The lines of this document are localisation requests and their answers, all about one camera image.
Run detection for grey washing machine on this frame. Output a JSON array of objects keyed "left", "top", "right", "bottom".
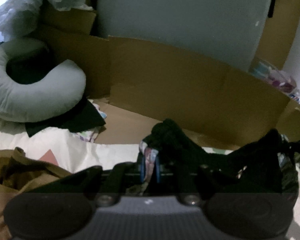
[{"left": 96, "top": 0, "right": 275, "bottom": 72}]

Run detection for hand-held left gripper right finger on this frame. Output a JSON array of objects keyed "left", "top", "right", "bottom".
[{"left": 154, "top": 158, "right": 243, "bottom": 207}]

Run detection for bear print bed sheet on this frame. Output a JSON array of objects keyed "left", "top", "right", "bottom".
[{"left": 0, "top": 97, "right": 240, "bottom": 174}]

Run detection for brown garment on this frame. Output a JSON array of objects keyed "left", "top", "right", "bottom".
[{"left": 0, "top": 147, "right": 73, "bottom": 240}]

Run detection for small cardboard box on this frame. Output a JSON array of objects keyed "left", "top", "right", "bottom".
[{"left": 41, "top": 2, "right": 98, "bottom": 35}]

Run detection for white fluffy cushion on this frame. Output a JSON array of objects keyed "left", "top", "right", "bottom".
[{"left": 0, "top": 0, "right": 88, "bottom": 42}]

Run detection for small black cloth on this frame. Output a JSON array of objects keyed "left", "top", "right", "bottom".
[{"left": 25, "top": 96, "right": 107, "bottom": 138}]

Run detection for brown cardboard panel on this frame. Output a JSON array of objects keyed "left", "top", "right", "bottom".
[{"left": 255, "top": 0, "right": 300, "bottom": 70}]

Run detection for black knit shorts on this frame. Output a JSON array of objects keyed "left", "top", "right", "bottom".
[{"left": 150, "top": 119, "right": 299, "bottom": 193}]

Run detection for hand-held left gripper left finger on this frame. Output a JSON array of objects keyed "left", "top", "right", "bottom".
[{"left": 37, "top": 155, "right": 146, "bottom": 207}]

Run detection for grey neck pillow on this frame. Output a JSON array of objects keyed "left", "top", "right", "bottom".
[{"left": 0, "top": 38, "right": 87, "bottom": 123}]

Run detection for flattened cardboard box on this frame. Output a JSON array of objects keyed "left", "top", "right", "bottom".
[{"left": 37, "top": 7, "right": 300, "bottom": 150}]

